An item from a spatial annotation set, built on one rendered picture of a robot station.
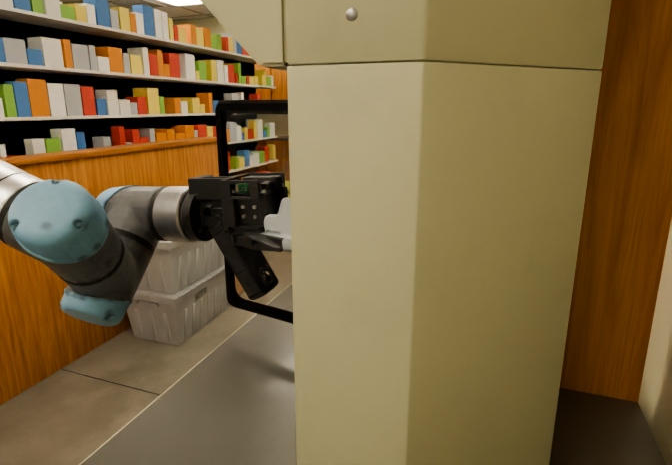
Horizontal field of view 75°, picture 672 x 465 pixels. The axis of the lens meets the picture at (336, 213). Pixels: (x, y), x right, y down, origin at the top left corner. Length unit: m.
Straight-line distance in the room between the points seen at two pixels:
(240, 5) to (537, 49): 0.25
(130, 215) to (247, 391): 0.33
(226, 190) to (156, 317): 2.35
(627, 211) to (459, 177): 0.41
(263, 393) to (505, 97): 0.56
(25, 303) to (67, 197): 2.21
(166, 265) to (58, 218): 2.19
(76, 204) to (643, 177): 0.70
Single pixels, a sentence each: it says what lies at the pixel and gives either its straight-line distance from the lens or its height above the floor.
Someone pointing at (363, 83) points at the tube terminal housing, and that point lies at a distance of 0.35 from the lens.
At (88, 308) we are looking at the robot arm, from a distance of 0.60.
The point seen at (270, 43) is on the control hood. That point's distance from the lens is 0.38.
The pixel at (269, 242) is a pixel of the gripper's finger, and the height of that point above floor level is 1.23.
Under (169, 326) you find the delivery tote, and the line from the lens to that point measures 2.83.
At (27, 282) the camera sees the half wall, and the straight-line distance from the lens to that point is 2.67.
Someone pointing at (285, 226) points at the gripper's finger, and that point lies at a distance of 0.50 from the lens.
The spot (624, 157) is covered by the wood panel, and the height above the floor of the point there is 1.31.
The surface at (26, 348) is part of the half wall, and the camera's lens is 2.76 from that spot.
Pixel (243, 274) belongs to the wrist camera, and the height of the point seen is 1.17.
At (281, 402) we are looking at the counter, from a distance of 0.74.
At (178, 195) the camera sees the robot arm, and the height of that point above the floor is 1.27.
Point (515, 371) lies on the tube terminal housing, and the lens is 0.50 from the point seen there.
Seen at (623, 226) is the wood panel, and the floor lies 1.21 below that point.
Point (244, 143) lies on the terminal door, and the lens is 0.81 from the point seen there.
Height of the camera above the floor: 1.38
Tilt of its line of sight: 14 degrees down
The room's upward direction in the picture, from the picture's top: straight up
